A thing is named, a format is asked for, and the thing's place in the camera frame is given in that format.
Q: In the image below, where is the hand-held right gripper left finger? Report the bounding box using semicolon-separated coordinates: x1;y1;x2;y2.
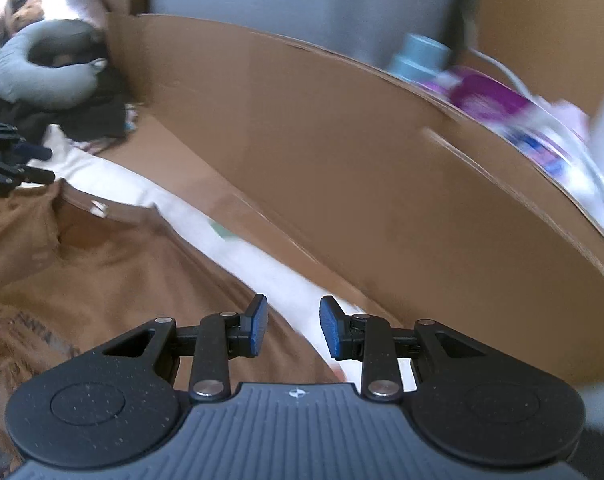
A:
102;294;269;402

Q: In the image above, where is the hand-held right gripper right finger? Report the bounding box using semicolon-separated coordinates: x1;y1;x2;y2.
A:
320;295;483;402

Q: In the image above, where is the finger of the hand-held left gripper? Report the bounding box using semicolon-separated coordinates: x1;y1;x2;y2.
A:
0;120;52;161
0;152;56;198

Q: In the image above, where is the brown printed t-shirt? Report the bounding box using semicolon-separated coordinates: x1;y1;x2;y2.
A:
0;180;343;471

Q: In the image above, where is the black cloth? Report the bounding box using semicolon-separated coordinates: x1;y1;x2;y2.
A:
0;60;132;143

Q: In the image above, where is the grey neck pillow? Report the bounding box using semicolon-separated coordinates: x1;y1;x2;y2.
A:
0;19;107;108

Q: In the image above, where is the white printed bed sheet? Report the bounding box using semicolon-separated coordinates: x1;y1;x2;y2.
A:
16;125;413;396

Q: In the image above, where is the small brown plush toy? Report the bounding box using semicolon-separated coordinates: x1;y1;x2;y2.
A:
4;0;45;26

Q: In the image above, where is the brown cardboard sheet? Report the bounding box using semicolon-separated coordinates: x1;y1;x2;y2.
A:
104;10;604;386

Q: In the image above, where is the purple and white packet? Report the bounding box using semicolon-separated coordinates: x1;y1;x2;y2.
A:
422;67;603;196

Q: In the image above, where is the light blue bottle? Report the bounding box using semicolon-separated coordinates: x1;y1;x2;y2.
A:
387;32;453;83

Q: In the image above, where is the grey washing machine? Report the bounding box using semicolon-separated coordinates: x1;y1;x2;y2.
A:
146;0;468;76

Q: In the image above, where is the tall cardboard panel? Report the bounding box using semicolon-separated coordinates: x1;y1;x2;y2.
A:
469;0;604;116

